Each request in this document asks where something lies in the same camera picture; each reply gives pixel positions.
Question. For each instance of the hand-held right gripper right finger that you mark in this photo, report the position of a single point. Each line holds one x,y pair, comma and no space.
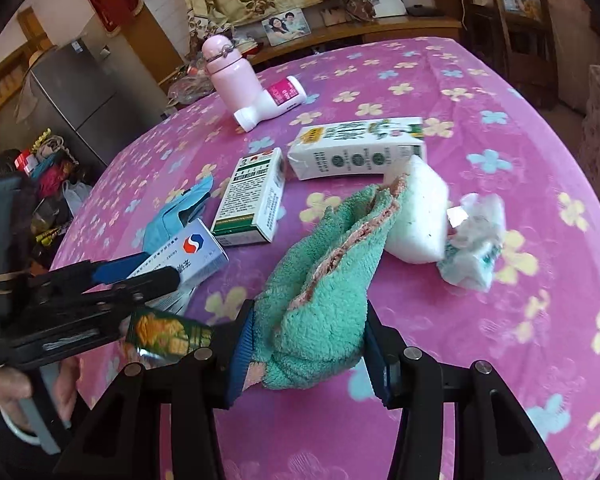
377,365

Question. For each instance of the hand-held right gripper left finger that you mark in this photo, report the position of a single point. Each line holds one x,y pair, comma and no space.
242,355

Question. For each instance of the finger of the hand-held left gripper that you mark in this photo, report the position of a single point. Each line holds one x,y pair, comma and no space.
115,267
150,282

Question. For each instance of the green snack wrapper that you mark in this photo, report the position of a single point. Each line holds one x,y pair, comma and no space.
165,335

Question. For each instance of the blue white medicine box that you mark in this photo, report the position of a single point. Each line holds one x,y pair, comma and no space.
200,255

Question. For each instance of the blue plastic wrapper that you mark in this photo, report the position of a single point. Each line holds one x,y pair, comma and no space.
165,225

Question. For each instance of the green fluffy towel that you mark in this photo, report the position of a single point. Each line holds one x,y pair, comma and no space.
320,320

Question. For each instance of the green white medicine box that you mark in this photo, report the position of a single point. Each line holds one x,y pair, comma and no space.
250,200

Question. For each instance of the white sponge block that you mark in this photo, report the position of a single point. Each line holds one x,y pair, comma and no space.
420,220

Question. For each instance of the white green milk carton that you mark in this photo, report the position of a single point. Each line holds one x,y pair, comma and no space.
350,157

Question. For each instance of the person's left forearm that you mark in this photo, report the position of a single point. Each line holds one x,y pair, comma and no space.
10,440

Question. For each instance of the person's left hand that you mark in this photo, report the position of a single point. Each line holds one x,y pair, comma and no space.
10,385

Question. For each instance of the white plastic bag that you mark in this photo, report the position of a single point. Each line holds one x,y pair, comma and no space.
77,197

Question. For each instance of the pink floral blanket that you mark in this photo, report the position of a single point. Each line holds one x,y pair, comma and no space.
480,335

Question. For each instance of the red box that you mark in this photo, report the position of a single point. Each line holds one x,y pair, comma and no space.
27,162

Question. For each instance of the grey refrigerator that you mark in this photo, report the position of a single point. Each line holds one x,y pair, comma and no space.
80,95

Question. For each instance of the clear plastic bag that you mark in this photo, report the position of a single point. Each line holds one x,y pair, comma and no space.
190,85

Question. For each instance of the white bottle with pink label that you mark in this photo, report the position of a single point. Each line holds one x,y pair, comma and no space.
275,100

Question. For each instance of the framed couple photo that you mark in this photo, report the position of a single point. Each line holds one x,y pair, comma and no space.
286,27

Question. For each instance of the wooden cabinet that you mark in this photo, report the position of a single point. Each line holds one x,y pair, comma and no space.
380,32

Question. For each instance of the wooden rack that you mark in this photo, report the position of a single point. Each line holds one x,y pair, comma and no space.
520,35

